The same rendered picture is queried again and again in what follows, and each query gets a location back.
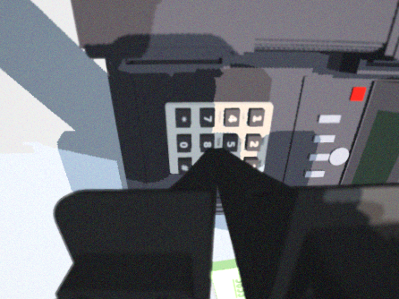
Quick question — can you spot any green sticky note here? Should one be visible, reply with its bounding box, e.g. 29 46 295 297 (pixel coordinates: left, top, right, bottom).
212 259 244 299

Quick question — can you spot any dark grey telephone handset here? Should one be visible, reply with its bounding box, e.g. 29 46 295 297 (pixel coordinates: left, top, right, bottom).
71 0 399 64

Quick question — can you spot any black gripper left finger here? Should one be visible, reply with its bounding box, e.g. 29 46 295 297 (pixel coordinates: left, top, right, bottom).
53 148 218 299

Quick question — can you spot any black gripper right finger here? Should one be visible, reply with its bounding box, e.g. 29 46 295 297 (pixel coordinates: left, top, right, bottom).
216 148 399 299

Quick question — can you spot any white phone keypad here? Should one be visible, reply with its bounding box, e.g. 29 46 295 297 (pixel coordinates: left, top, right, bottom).
166 102 273 175

